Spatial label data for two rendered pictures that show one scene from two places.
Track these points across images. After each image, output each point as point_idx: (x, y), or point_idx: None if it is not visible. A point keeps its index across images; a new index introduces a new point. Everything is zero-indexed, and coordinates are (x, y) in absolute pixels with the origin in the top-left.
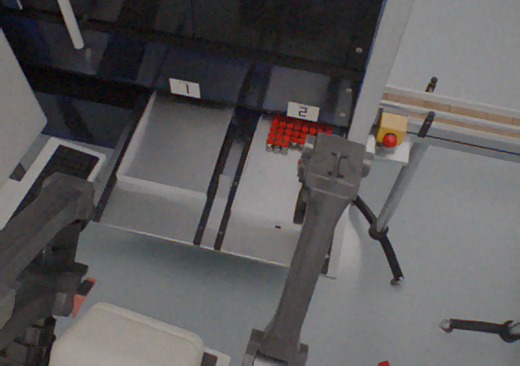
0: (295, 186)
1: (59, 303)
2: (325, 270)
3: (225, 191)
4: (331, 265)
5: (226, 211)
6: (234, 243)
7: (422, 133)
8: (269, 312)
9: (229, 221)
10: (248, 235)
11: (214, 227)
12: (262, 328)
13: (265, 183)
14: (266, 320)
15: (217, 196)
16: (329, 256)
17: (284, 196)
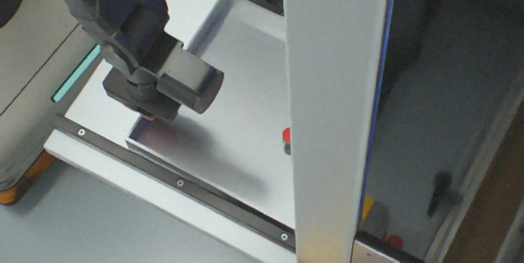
0: (253, 127)
1: None
2: (54, 120)
3: None
4: (69, 143)
5: None
6: None
7: None
8: (238, 262)
9: None
10: (176, 21)
11: None
12: (214, 241)
13: (276, 73)
14: (227, 252)
15: None
16: (78, 135)
17: (236, 101)
